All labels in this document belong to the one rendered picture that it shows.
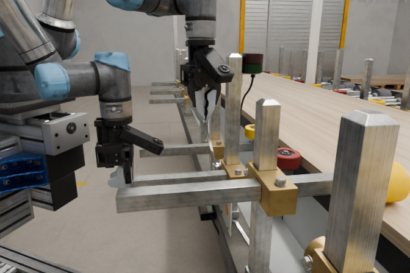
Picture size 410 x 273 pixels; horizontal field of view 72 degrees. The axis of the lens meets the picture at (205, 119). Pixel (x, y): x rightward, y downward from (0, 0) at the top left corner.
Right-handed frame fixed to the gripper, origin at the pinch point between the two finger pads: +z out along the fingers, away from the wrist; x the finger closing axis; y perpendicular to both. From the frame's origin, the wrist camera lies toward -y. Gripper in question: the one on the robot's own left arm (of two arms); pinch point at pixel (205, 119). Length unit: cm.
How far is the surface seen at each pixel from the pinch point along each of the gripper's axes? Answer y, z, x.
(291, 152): -9.4, 10.4, -22.6
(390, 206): -37.8, 10.7, -19.2
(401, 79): 341, 76, -786
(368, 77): 43, 2, -140
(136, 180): 4.1, 14.7, 17.9
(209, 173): -2.0, 14.8, -0.3
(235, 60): -1.8, -15.0, -8.0
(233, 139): -1.8, 6.2, -7.8
